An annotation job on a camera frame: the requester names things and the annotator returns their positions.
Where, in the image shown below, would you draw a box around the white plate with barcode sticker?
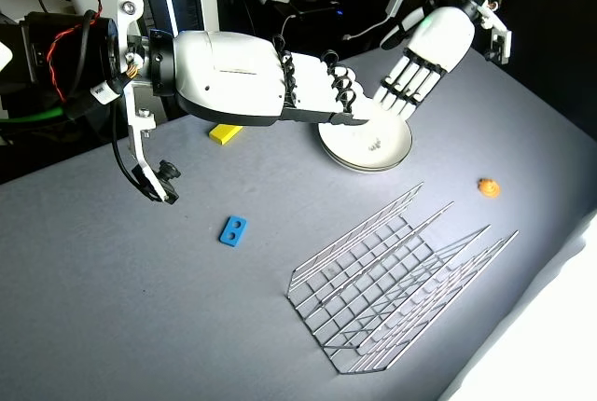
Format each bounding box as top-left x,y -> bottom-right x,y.
318,104 -> 414,166

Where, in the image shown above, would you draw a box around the blue block with two holes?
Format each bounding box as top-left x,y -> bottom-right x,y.
217,215 -> 249,248

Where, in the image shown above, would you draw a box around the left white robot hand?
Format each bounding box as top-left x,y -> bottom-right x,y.
372,7 -> 477,121

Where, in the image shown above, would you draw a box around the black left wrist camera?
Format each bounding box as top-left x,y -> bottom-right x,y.
483,32 -> 510,65

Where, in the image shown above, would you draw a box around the green cable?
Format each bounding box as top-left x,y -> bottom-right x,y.
0,105 -> 69,126

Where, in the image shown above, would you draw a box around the silver wire dish rack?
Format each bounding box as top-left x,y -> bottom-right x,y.
285,181 -> 521,377

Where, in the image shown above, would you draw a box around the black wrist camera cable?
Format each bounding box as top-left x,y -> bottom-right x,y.
109,92 -> 164,204

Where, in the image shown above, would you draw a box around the small orange toy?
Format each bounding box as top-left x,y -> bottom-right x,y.
478,177 -> 502,200

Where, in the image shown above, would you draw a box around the thin white cable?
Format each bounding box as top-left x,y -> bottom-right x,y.
342,16 -> 407,43

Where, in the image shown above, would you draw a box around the yellow rectangular block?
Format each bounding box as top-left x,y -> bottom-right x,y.
208,123 -> 244,146

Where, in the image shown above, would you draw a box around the black box with blue light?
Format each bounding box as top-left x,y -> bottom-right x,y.
272,0 -> 344,48

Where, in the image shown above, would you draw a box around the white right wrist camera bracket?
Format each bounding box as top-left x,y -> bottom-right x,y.
114,0 -> 170,204

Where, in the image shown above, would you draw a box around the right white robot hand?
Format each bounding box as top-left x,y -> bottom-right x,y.
148,29 -> 375,129

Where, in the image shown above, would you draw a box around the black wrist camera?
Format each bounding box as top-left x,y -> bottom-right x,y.
132,159 -> 181,206
483,32 -> 510,65

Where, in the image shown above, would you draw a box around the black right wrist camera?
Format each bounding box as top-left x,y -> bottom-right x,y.
132,159 -> 181,206

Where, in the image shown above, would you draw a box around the red black twisted wire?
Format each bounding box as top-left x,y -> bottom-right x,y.
46,0 -> 104,104

